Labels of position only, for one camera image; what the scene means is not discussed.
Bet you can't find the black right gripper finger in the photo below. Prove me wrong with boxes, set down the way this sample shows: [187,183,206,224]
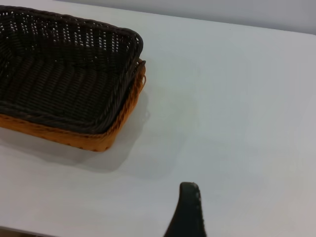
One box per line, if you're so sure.
[161,182,208,237]

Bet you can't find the orange-tan wicker basket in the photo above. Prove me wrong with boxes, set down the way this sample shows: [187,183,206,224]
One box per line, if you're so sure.
[0,58,148,153]

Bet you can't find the dark brown wicker basket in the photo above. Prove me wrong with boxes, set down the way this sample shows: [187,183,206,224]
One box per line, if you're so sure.
[0,5,147,135]

